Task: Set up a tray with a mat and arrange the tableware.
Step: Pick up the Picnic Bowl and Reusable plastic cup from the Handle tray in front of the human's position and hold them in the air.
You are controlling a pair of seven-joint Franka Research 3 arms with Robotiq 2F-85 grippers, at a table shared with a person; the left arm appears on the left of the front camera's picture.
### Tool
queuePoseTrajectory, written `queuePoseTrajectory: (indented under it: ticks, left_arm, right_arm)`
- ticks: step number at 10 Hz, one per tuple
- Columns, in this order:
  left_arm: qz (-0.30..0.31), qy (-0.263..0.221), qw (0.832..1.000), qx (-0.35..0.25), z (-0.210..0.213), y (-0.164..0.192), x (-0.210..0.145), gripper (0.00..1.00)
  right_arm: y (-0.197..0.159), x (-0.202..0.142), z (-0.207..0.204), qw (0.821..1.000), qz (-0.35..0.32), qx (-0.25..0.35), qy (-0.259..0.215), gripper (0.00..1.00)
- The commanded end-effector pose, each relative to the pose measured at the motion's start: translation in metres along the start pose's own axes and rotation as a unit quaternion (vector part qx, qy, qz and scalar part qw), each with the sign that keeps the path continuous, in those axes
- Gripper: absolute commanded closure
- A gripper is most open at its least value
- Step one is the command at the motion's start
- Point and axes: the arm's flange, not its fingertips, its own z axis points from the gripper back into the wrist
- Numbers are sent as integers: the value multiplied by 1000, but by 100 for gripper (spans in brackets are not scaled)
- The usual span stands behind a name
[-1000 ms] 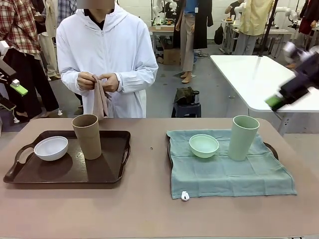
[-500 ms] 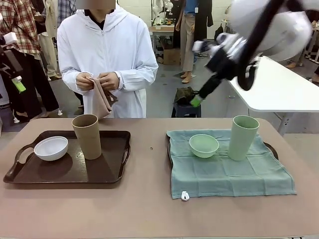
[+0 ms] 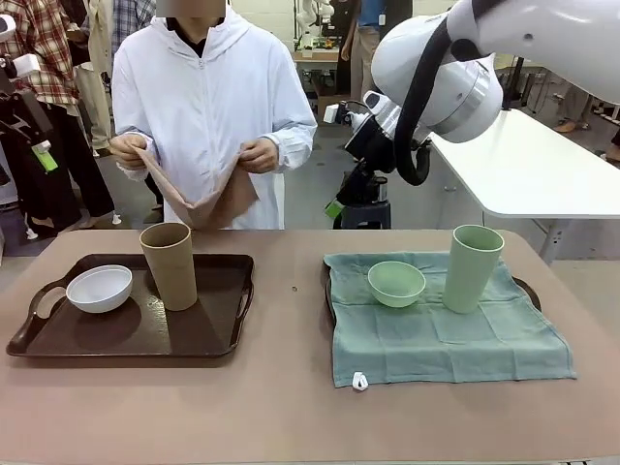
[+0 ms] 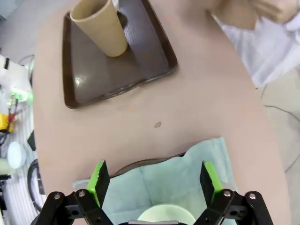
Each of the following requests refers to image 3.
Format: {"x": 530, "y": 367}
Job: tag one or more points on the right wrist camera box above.
{"x": 331, "y": 114}

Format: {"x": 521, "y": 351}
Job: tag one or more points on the person's left forearm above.
{"x": 295, "y": 145}

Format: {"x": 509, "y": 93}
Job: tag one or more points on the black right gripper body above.
{"x": 368, "y": 184}

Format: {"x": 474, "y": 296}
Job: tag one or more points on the pale green bowl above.
{"x": 397, "y": 288}

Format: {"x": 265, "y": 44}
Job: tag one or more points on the person in tan trousers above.
{"x": 363, "y": 53}

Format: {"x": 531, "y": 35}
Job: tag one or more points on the person in white hoodie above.
{"x": 203, "y": 97}

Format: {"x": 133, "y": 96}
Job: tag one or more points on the white bowl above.
{"x": 99, "y": 290}

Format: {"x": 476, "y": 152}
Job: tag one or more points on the person's right hand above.
{"x": 128, "y": 150}

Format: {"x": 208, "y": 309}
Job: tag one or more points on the pale green tall cup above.
{"x": 470, "y": 271}

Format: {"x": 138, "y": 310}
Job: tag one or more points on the tan tall cup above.
{"x": 172, "y": 271}

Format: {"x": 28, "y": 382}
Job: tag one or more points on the person in dark red top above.
{"x": 574, "y": 114}

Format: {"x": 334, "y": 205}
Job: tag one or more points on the teal green cloth mat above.
{"x": 436, "y": 349}

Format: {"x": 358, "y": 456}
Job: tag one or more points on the person in beige coat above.
{"x": 97, "y": 48}

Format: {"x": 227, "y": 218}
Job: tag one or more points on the dark brown serving tray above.
{"x": 530, "y": 290}
{"x": 208, "y": 329}

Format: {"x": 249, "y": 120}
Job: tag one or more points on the person's left hand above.
{"x": 261, "y": 155}

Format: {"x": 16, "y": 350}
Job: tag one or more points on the cardboard box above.
{"x": 329, "y": 94}

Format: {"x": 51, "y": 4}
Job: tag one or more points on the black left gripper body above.
{"x": 26, "y": 114}

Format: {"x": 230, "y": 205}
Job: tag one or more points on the person in blue plaid shirt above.
{"x": 131, "y": 14}

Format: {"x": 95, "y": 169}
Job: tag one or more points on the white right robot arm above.
{"x": 460, "y": 72}

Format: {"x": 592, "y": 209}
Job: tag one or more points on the black stool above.
{"x": 363, "y": 215}

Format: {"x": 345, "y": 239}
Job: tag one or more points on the tan cloth mat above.
{"x": 203, "y": 203}

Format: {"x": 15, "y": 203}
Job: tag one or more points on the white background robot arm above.
{"x": 310, "y": 14}

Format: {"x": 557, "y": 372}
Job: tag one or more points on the person in red plaid shirt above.
{"x": 48, "y": 48}

